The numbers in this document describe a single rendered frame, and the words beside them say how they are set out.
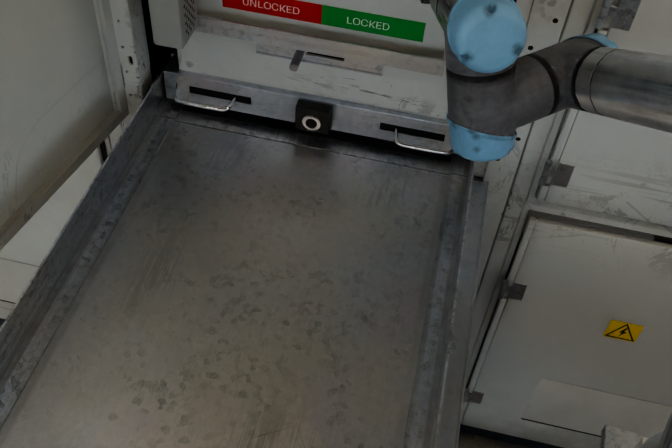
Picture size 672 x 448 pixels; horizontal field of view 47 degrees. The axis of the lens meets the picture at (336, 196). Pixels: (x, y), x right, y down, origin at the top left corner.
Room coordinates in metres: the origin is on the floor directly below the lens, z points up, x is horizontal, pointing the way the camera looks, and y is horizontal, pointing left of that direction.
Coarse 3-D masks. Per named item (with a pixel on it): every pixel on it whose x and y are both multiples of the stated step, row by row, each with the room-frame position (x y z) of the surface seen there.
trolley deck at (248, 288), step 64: (192, 128) 1.00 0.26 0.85; (192, 192) 0.84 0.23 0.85; (256, 192) 0.86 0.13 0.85; (320, 192) 0.87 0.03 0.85; (384, 192) 0.88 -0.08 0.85; (128, 256) 0.70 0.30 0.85; (192, 256) 0.71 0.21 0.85; (256, 256) 0.73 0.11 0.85; (320, 256) 0.74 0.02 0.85; (384, 256) 0.75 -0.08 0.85; (64, 320) 0.58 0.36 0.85; (128, 320) 0.59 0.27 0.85; (192, 320) 0.60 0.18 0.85; (256, 320) 0.61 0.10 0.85; (320, 320) 0.62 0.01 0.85; (384, 320) 0.63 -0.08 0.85; (64, 384) 0.49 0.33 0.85; (128, 384) 0.50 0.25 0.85; (192, 384) 0.50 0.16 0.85; (256, 384) 0.51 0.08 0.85; (320, 384) 0.52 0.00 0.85; (384, 384) 0.53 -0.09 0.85; (448, 384) 0.54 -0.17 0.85
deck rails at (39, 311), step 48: (144, 144) 0.94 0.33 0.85; (96, 192) 0.78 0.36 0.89; (96, 240) 0.73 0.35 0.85; (48, 288) 0.62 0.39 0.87; (432, 288) 0.69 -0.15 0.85; (0, 336) 0.51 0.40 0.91; (48, 336) 0.55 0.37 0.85; (432, 336) 0.61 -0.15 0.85; (0, 384) 0.48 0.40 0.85; (432, 384) 0.53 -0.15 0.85; (432, 432) 0.46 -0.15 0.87
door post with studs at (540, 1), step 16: (528, 0) 0.94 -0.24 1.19; (544, 0) 0.93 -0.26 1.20; (560, 0) 0.93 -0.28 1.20; (528, 16) 0.94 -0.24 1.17; (544, 16) 0.93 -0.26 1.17; (560, 16) 0.93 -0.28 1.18; (528, 32) 0.93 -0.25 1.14; (544, 32) 0.93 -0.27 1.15; (528, 48) 0.93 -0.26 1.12; (528, 128) 0.92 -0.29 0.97; (496, 160) 0.93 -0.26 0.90; (512, 160) 0.93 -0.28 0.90; (480, 176) 0.94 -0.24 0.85; (496, 176) 0.93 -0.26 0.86; (512, 176) 0.92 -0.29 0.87; (496, 192) 0.93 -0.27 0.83; (496, 208) 0.93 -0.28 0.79; (496, 224) 0.92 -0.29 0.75; (480, 256) 0.93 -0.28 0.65; (480, 272) 0.92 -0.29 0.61
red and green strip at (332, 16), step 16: (224, 0) 1.04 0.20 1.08; (240, 0) 1.04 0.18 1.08; (256, 0) 1.04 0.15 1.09; (272, 0) 1.03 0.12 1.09; (288, 0) 1.03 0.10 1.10; (288, 16) 1.03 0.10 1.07; (304, 16) 1.02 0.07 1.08; (320, 16) 1.02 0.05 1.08; (336, 16) 1.02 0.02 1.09; (352, 16) 1.01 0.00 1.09; (368, 16) 1.01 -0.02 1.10; (384, 16) 1.00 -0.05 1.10; (368, 32) 1.01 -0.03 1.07; (384, 32) 1.00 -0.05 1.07; (400, 32) 1.00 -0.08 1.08; (416, 32) 1.00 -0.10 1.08
